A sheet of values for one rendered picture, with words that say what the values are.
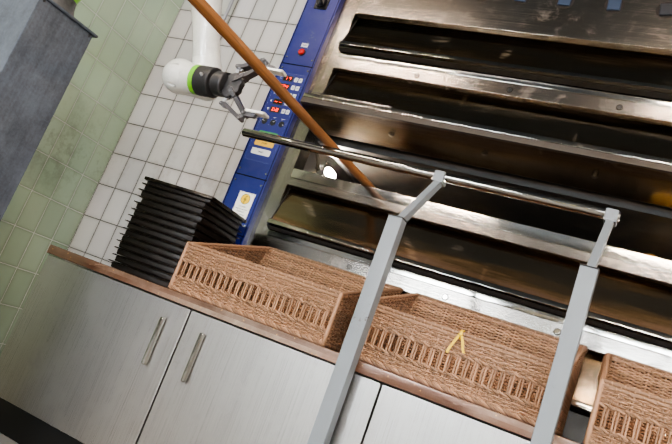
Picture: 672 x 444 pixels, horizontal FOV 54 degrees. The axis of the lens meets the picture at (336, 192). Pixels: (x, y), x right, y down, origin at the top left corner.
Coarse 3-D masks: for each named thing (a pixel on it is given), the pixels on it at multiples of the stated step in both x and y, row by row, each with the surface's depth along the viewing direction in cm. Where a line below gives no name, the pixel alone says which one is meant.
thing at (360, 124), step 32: (352, 128) 251; (384, 128) 242; (416, 128) 233; (448, 128) 225; (448, 160) 242; (480, 160) 233; (512, 160) 224; (544, 160) 216; (576, 160) 209; (608, 160) 202; (640, 160) 199; (608, 192) 216; (640, 192) 209
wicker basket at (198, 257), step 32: (192, 256) 202; (224, 256) 197; (256, 256) 240; (288, 256) 242; (192, 288) 198; (224, 288) 194; (288, 288) 187; (320, 288) 183; (352, 288) 227; (384, 288) 224; (256, 320) 186; (288, 320) 183; (320, 320) 224
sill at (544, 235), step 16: (304, 176) 256; (320, 176) 253; (352, 192) 246; (368, 192) 244; (384, 192) 241; (432, 208) 233; (448, 208) 230; (480, 224) 224; (496, 224) 222; (512, 224) 221; (544, 240) 215; (560, 240) 213; (576, 240) 211; (608, 256) 206; (624, 256) 205; (640, 256) 203
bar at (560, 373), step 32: (352, 160) 208; (384, 160) 203; (512, 192) 186; (608, 224) 171; (384, 256) 168; (576, 288) 149; (352, 320) 165; (576, 320) 147; (352, 352) 162; (576, 352) 146; (320, 416) 160; (544, 416) 142
